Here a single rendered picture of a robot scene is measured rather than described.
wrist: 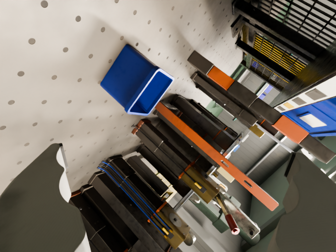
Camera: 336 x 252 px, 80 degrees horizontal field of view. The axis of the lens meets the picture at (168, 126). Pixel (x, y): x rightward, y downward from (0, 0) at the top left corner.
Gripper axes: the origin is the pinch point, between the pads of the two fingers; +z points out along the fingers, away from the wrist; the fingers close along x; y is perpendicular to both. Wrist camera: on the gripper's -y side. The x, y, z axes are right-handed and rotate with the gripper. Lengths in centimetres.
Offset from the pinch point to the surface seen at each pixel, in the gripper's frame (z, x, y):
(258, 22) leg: 61, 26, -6
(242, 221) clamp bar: 31, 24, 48
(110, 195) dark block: 39, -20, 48
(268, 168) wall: 631, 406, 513
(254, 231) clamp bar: 28, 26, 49
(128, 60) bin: 30.2, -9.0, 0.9
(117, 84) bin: 28.7, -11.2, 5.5
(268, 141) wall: 672, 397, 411
